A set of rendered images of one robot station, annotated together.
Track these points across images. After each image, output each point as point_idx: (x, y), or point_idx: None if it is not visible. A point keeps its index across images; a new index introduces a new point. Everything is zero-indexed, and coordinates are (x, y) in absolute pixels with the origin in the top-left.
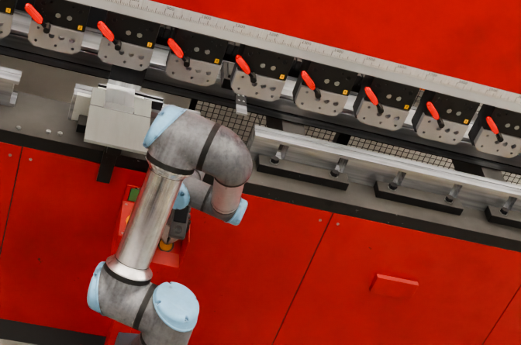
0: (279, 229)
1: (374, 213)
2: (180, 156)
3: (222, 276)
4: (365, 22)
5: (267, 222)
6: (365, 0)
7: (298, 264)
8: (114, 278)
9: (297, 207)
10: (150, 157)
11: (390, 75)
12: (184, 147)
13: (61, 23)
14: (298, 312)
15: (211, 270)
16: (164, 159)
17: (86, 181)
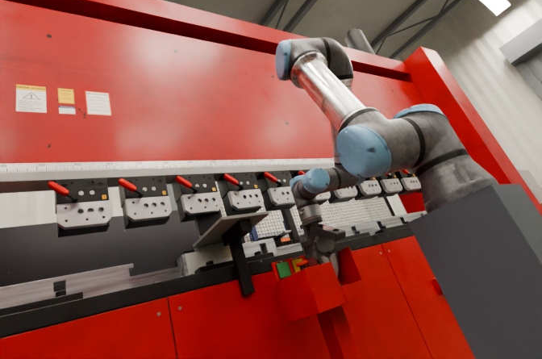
0: (371, 274)
1: (394, 232)
2: (313, 46)
3: (378, 348)
4: (302, 142)
5: (361, 272)
6: (294, 131)
7: (400, 300)
8: (364, 113)
9: (364, 249)
10: (298, 56)
11: (331, 165)
12: (310, 41)
13: (149, 194)
14: (435, 349)
15: (368, 348)
16: (306, 48)
17: (236, 306)
